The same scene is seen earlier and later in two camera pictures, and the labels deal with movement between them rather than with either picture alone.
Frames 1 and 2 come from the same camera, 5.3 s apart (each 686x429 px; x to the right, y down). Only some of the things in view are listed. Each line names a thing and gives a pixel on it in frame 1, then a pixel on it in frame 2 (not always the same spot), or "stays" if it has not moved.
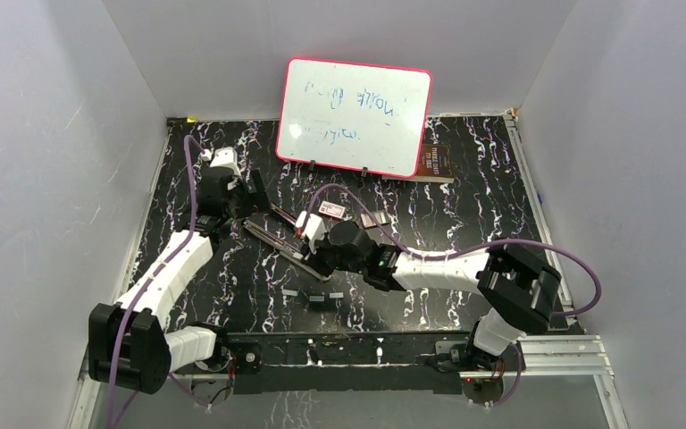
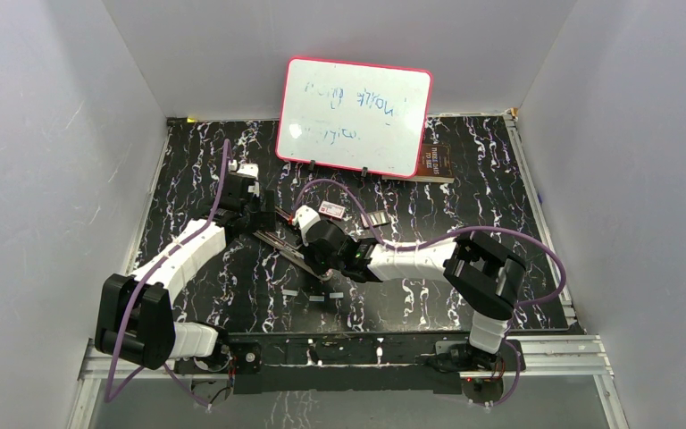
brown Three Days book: (435, 164) stays
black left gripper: (257, 202) -> (263, 220)
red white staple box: (331, 210) stays
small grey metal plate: (381, 217) stays
